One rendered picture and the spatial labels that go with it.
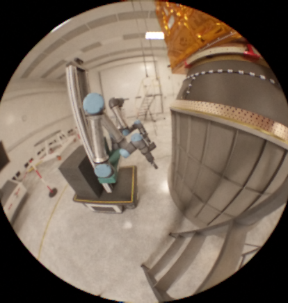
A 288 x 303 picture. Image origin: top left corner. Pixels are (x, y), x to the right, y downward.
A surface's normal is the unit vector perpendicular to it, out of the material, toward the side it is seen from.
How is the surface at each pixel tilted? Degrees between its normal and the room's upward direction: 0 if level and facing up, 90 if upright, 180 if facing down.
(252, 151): 90
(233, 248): 0
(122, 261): 0
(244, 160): 90
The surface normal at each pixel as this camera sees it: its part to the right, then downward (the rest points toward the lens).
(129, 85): 0.06, 0.50
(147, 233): -0.13, -0.86
